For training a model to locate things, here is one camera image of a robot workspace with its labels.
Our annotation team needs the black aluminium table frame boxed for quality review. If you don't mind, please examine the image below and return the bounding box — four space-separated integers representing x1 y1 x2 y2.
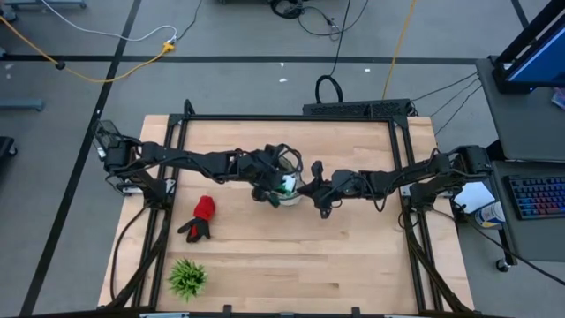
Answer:
105 99 478 318

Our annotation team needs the yellow extension cable with plug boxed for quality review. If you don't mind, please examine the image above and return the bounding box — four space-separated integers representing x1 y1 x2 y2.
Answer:
0 15 177 84

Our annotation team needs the black cable tangle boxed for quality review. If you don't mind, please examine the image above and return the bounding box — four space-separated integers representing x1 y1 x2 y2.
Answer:
268 0 370 42

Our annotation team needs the thin black desk cable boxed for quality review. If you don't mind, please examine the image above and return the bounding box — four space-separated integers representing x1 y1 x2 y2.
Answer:
433 84 483 137
410 71 479 103
429 78 481 119

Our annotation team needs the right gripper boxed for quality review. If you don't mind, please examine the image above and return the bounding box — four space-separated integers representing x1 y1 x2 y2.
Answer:
297 160 357 220

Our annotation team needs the small green artificial plant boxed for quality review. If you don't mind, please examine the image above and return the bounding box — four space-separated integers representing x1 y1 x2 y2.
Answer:
166 258 208 302

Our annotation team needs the beige green gardening bag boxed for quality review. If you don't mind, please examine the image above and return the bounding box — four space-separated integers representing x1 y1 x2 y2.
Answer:
250 152 306 208

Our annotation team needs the long black floor cable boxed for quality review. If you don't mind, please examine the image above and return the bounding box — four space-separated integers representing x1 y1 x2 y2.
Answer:
458 216 565 287

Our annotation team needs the black hanging cable with coil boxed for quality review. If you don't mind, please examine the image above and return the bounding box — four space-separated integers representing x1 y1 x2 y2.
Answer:
314 0 353 105

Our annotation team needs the white floor cable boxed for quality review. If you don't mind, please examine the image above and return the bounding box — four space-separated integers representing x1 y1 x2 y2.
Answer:
39 0 178 44

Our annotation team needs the grey keyboard desk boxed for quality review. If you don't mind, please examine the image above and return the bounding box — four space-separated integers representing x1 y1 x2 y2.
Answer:
487 158 565 261

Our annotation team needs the white paper sheet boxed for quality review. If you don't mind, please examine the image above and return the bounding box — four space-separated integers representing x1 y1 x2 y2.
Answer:
453 180 496 216

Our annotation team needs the grey monitor desk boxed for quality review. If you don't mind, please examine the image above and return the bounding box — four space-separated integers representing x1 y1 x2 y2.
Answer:
475 57 565 163

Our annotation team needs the black wire mesh basket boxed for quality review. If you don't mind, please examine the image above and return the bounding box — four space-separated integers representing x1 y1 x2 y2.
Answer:
91 119 123 160

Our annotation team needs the grey metal floor bar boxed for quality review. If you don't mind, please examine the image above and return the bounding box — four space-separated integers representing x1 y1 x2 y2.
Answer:
0 99 45 111

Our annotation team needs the black floor object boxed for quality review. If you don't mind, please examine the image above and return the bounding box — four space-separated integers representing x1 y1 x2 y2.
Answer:
0 135 19 160

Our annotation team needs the white blue round container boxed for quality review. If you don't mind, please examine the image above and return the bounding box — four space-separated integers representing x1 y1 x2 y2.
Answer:
474 201 507 230

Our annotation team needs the blue-screen computer monitor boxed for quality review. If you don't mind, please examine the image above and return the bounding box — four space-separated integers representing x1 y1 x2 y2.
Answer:
505 24 565 88

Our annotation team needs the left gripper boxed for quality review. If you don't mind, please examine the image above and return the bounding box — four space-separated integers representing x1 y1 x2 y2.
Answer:
237 145 289 207

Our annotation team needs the green spray bottle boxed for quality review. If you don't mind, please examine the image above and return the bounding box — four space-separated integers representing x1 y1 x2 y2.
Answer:
276 174 298 196

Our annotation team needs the yellow hanging cord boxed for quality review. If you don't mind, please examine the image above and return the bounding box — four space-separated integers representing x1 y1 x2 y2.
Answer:
381 0 418 101

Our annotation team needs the thin black floor cable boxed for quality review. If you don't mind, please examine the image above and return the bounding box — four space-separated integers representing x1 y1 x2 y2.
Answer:
175 0 204 42

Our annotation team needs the black perforated power box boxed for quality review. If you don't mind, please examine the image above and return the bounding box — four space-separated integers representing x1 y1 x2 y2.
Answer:
302 98 412 118

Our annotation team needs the backlit rainbow keyboard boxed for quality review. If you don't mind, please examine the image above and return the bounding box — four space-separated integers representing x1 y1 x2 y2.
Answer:
505 174 565 221

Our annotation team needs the red black gardening glove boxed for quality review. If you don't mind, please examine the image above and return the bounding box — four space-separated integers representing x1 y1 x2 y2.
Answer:
177 195 217 244

